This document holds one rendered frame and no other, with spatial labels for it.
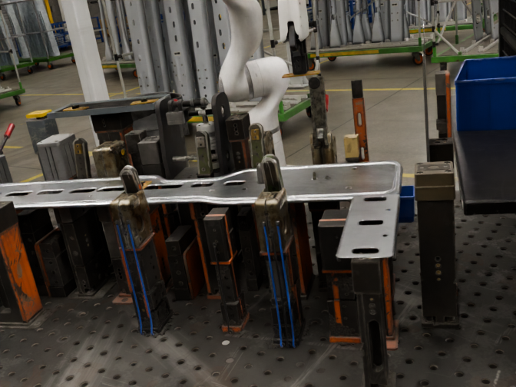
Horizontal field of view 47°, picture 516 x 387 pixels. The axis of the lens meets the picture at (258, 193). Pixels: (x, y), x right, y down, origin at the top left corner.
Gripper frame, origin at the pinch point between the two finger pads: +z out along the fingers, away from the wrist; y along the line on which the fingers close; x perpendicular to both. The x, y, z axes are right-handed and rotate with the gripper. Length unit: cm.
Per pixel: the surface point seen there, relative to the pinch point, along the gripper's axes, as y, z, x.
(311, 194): 10.3, 27.6, 1.0
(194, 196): 7.8, 27.7, -28.1
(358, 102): -14.9, 13.3, 10.4
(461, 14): -952, 89, 89
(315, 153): -13.2, 25.4, -1.6
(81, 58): -340, 24, -262
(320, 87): -14.9, 8.5, 1.4
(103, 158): -12, 22, -62
